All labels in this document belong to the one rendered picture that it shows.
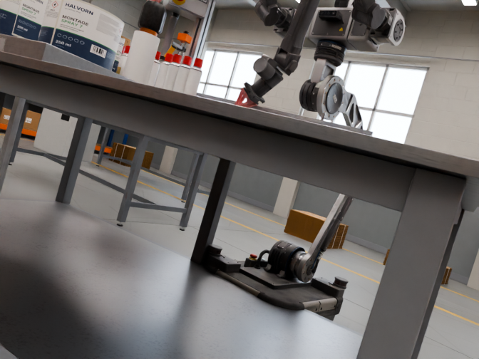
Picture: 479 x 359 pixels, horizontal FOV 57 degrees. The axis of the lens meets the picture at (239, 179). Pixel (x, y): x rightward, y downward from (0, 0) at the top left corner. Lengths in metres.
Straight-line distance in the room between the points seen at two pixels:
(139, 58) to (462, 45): 6.13
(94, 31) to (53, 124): 6.29
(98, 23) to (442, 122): 6.10
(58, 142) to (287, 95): 3.99
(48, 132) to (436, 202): 7.16
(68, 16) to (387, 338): 1.03
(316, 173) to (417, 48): 6.83
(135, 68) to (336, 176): 1.03
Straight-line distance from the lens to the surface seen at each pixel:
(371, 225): 7.01
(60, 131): 7.35
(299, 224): 5.69
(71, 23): 1.25
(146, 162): 8.97
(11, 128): 2.75
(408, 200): 0.60
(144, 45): 1.55
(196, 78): 1.75
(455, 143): 6.83
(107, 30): 1.27
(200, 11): 2.01
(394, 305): 0.61
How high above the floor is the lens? 0.76
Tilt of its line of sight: 3 degrees down
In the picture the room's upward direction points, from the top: 16 degrees clockwise
